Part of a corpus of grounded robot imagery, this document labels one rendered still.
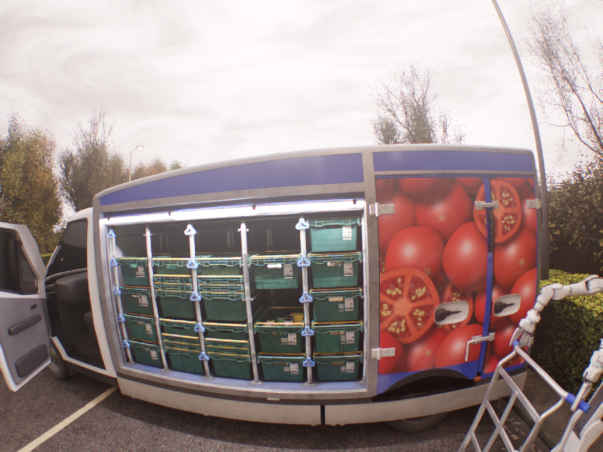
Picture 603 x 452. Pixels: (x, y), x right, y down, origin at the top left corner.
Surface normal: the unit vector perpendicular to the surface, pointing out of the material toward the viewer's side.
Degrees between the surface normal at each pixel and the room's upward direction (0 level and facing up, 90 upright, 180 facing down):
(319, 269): 94
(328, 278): 91
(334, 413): 90
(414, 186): 90
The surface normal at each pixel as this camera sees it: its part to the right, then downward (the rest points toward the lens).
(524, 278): -0.10, 0.00
